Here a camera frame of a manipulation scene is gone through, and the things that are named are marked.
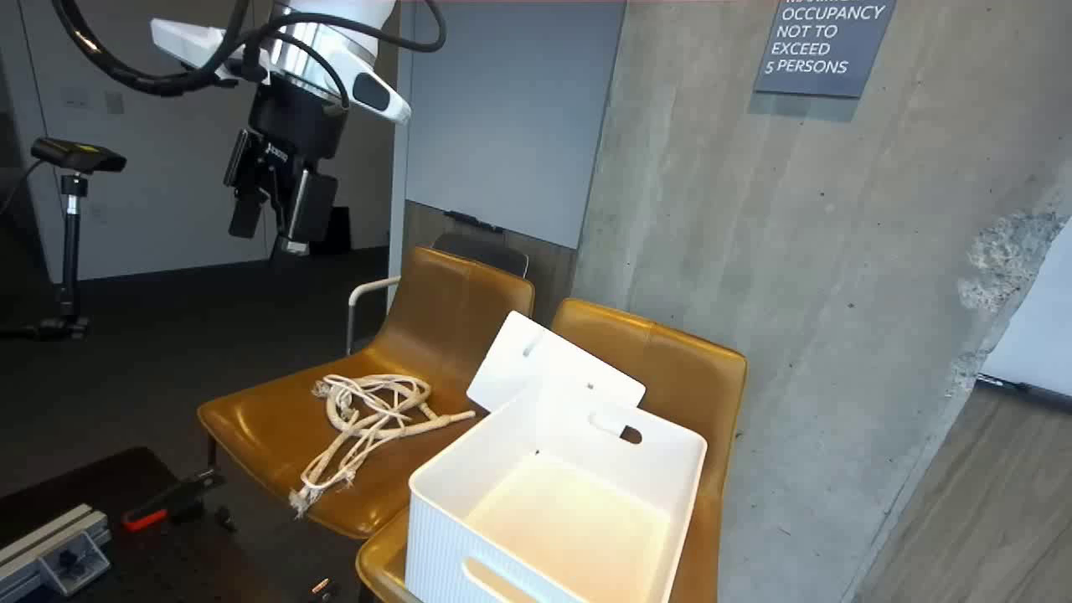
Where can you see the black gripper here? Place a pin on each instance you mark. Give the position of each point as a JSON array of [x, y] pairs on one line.
[[294, 121]]

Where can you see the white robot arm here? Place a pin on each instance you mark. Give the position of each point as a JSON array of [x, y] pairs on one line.
[[324, 39]]

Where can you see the white plastic basket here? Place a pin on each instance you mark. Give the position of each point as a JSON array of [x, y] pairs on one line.
[[663, 481]]

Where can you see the black whiteboard marker tray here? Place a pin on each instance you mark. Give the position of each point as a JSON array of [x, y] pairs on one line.
[[473, 220]]

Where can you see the black tripod stand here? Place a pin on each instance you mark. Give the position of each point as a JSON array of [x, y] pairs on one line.
[[70, 247]]

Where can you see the mustard yellow chair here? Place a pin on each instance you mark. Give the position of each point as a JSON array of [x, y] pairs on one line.
[[684, 371], [271, 430]]

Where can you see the white wall switch plate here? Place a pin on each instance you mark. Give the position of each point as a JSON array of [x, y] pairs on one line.
[[77, 97], [116, 103]]

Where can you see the black camera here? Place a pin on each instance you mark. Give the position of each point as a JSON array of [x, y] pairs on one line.
[[74, 156]]

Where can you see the white wall whiteboard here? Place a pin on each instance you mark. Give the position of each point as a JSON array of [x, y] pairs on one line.
[[503, 113]]

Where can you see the aluminium extrusion rail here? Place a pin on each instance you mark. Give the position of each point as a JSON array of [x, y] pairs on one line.
[[53, 547]]

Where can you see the grey occupancy wall sign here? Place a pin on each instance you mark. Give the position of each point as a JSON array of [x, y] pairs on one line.
[[826, 46]]

